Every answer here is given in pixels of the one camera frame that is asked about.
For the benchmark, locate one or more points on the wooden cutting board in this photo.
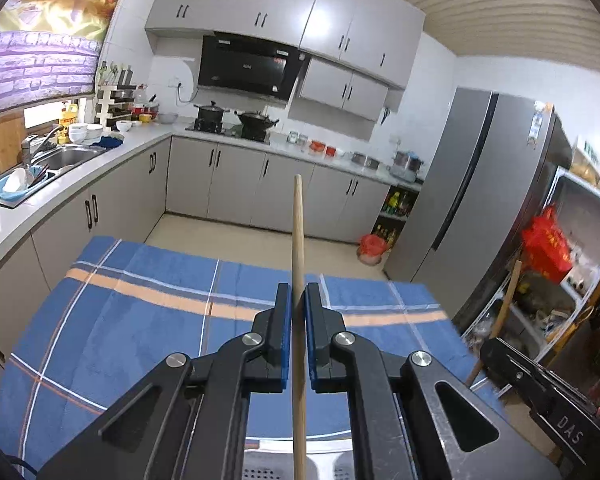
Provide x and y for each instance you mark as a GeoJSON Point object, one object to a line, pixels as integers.
{"type": "Point", "coordinates": [7, 145]}

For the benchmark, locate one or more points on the black cooking pot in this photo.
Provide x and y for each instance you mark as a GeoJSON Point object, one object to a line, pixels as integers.
{"type": "Point", "coordinates": [211, 112]}

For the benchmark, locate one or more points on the black gas stove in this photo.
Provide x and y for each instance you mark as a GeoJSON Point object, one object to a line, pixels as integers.
{"type": "Point", "coordinates": [227, 130]}

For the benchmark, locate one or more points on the yellow oil bottle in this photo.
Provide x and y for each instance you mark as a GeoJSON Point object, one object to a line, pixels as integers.
{"type": "Point", "coordinates": [67, 122]}

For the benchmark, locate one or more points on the red food containers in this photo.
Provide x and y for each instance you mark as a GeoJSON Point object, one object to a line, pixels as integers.
{"type": "Point", "coordinates": [322, 148]}

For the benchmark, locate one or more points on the row of bottles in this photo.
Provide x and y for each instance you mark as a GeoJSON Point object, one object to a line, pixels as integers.
{"type": "Point", "coordinates": [395, 205]}

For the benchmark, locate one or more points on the small grey wall cabinets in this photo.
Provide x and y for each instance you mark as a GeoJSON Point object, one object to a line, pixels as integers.
{"type": "Point", "coordinates": [347, 87]}

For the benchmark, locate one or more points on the grey upper kitchen cabinets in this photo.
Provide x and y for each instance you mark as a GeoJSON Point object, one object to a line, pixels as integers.
{"type": "Point", "coordinates": [290, 5]}

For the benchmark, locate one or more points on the blue dish cloth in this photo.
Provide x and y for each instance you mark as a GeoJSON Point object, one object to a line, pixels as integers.
{"type": "Point", "coordinates": [112, 141]}

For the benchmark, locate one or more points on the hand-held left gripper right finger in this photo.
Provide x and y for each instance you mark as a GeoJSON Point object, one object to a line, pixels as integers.
{"type": "Point", "coordinates": [311, 340]}

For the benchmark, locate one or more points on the steel kitchen sink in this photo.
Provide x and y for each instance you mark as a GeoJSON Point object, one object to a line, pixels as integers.
{"type": "Point", "coordinates": [72, 155]}

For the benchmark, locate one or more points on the blue dish basin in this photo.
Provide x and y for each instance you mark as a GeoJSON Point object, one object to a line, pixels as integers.
{"type": "Point", "coordinates": [15, 182]}

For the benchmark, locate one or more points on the printed window blind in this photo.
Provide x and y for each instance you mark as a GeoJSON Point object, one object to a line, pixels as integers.
{"type": "Point", "coordinates": [40, 35]}

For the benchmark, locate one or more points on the metal faucet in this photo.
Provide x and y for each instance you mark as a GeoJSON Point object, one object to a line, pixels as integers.
{"type": "Point", "coordinates": [35, 145]}

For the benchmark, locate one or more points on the red plastic bag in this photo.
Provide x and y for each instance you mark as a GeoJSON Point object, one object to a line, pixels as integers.
{"type": "Point", "coordinates": [372, 249]}

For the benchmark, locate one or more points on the silver steamer pot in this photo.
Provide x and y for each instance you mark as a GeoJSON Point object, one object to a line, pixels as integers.
{"type": "Point", "coordinates": [407, 165]}

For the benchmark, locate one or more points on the long wooden chopstick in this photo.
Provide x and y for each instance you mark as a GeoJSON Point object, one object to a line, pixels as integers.
{"type": "Point", "coordinates": [298, 235]}
{"type": "Point", "coordinates": [505, 305]}

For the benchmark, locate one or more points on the grey refrigerator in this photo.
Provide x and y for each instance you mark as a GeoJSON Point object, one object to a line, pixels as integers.
{"type": "Point", "coordinates": [460, 185]}

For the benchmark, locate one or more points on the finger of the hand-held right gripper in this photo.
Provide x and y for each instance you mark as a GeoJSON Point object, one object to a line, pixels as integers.
{"type": "Point", "coordinates": [505, 370]}

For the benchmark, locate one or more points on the stack of white bowls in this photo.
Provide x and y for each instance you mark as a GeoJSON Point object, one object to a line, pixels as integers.
{"type": "Point", "coordinates": [85, 131]}

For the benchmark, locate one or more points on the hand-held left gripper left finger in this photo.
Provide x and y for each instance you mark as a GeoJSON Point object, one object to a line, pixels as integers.
{"type": "Point", "coordinates": [282, 340]}

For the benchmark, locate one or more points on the blue plaid tablecloth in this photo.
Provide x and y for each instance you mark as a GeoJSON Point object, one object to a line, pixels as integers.
{"type": "Point", "coordinates": [130, 320]}

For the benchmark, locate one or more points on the metal storage shelf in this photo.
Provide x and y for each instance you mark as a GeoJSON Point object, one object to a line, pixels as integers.
{"type": "Point", "coordinates": [580, 195]}

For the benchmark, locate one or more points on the black wok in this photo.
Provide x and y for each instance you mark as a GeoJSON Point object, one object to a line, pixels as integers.
{"type": "Point", "coordinates": [256, 120]}

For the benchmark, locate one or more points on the black range hood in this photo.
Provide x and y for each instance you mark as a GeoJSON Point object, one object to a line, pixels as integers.
{"type": "Point", "coordinates": [245, 67]}

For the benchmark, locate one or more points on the white countertop rack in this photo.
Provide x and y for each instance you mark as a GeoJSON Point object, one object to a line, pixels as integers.
{"type": "Point", "coordinates": [111, 107]}

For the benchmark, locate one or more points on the large red bag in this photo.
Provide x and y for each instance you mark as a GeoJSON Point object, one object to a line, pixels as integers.
{"type": "Point", "coordinates": [545, 245]}

